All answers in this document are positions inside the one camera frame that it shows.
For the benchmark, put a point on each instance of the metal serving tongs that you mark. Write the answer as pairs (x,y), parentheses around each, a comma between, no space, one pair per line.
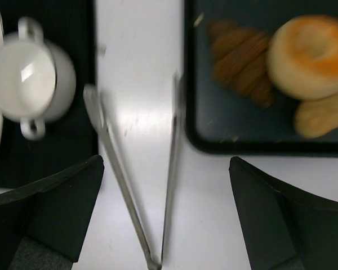
(102,124)

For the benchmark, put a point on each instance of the pale oblong bread roll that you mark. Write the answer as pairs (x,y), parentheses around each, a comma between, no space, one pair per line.
(316,118)

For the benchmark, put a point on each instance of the brown croissant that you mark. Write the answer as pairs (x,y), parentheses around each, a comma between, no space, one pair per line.
(239,60)

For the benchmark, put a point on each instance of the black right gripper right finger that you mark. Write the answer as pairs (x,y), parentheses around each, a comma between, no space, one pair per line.
(283,226)

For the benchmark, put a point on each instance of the black scalloped placemat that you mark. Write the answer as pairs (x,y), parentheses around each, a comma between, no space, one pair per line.
(71,139)

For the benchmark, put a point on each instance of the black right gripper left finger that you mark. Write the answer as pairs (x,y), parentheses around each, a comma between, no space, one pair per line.
(43,224)

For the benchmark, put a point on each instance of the pale glazed ring donut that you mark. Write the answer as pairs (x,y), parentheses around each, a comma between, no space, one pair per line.
(302,58)

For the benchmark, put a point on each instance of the white two-handled soup bowl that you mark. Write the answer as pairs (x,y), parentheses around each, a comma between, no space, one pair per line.
(37,79)

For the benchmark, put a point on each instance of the black baking tray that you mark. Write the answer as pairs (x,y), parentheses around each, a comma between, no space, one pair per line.
(219,121)

